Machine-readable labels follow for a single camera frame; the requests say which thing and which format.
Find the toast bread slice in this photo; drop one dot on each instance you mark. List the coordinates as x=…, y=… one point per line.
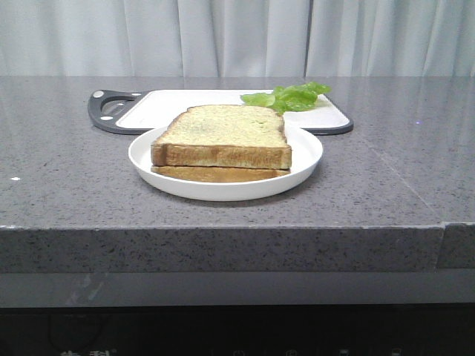
x=235, y=136
x=218, y=174

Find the green lettuce leaf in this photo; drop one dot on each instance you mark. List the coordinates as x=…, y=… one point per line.
x=293, y=98

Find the white round plate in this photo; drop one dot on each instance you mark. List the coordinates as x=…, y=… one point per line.
x=306, y=153

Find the white grey cutting board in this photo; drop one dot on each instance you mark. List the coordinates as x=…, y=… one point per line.
x=137, y=112

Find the white curtain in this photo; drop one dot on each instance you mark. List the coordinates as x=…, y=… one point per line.
x=237, y=38

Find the dark appliance front panel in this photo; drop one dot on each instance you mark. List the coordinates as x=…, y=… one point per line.
x=424, y=329

